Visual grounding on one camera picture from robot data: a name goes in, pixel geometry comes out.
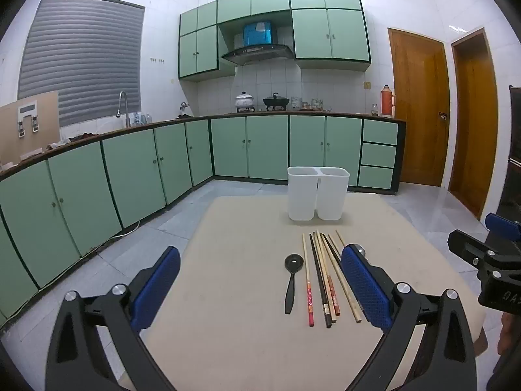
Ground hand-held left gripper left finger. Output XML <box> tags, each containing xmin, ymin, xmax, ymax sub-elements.
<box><xmin>46</xmin><ymin>246</ymin><xmax>181</xmax><ymax>391</ymax></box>

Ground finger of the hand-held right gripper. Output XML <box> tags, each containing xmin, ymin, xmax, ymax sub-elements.
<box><xmin>484</xmin><ymin>212</ymin><xmax>521</xmax><ymax>249</ymax></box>
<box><xmin>447</xmin><ymin>229</ymin><xmax>509</xmax><ymax>271</ymax></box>

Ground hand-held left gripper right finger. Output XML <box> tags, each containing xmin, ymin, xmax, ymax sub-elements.
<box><xmin>341</xmin><ymin>243</ymin><xmax>478</xmax><ymax>391</ymax></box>

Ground black chopstick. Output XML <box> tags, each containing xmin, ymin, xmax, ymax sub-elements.
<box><xmin>309</xmin><ymin>233</ymin><xmax>332</xmax><ymax>329</ymax></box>

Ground white double utensil holder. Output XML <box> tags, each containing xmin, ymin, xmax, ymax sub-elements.
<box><xmin>287</xmin><ymin>166</ymin><xmax>351</xmax><ymax>221</ymax></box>

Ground person's right forearm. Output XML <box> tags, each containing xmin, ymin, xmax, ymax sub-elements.
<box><xmin>497</xmin><ymin>311</ymin><xmax>521</xmax><ymax>355</ymax></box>

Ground row of mixed chopsticks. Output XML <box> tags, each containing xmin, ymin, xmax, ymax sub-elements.
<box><xmin>319</xmin><ymin>230</ymin><xmax>363</xmax><ymax>323</ymax></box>

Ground black appliance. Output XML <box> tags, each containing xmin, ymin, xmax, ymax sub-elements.
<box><xmin>499</xmin><ymin>85</ymin><xmax>521</xmax><ymax>229</ymax></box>

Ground black plastic spoon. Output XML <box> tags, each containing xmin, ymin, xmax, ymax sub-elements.
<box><xmin>284</xmin><ymin>253</ymin><xmax>304</xmax><ymax>315</ymax></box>

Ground wooden door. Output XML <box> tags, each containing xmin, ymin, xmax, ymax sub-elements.
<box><xmin>387</xmin><ymin>28</ymin><xmax>450</xmax><ymax>188</ymax></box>
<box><xmin>448</xmin><ymin>28</ymin><xmax>499</xmax><ymax>221</ymax></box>

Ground green cabinet drawer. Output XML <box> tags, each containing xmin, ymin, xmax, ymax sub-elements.
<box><xmin>362</xmin><ymin>119</ymin><xmax>399</xmax><ymax>146</ymax></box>
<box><xmin>358</xmin><ymin>165</ymin><xmax>395</xmax><ymax>190</ymax></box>
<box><xmin>360</xmin><ymin>142</ymin><xmax>397</xmax><ymax>168</ymax></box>

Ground green lower kitchen cabinets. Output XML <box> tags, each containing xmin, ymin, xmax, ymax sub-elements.
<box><xmin>0</xmin><ymin>114</ymin><xmax>407</xmax><ymax>326</ymax></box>

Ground orange thermos flask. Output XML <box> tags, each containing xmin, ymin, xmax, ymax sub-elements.
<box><xmin>381</xmin><ymin>85</ymin><xmax>395</xmax><ymax>118</ymax></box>

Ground brown kitchen countertop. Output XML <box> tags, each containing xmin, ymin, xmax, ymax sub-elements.
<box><xmin>0</xmin><ymin>111</ymin><xmax>407</xmax><ymax>180</ymax></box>

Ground steel kitchen faucet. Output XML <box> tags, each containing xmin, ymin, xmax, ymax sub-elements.
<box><xmin>117</xmin><ymin>91</ymin><xmax>132</xmax><ymax>128</ymax></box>

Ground cardboard board with white paper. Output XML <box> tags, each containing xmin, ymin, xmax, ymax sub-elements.
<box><xmin>0</xmin><ymin>91</ymin><xmax>61</xmax><ymax>164</ymax></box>

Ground black wok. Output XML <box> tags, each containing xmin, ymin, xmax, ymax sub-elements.
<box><xmin>262</xmin><ymin>93</ymin><xmax>290</xmax><ymax>109</ymax></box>

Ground grey window blind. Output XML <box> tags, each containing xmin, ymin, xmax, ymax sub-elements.
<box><xmin>17</xmin><ymin>0</ymin><xmax>146</xmax><ymax>128</ymax></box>

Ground black range hood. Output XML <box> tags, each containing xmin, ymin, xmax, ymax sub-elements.
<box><xmin>221</xmin><ymin>44</ymin><xmax>294</xmax><ymax>66</ymax></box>

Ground blue box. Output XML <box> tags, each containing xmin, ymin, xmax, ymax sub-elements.
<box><xmin>243</xmin><ymin>21</ymin><xmax>273</xmax><ymax>46</ymax></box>

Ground white floor cable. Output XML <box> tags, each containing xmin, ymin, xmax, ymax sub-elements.
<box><xmin>0</xmin><ymin>218</ymin><xmax>141</xmax><ymax>330</ymax></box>

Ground green upper wall cabinets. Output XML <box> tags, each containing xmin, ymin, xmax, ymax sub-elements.
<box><xmin>178</xmin><ymin>0</ymin><xmax>372</xmax><ymax>82</ymax></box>

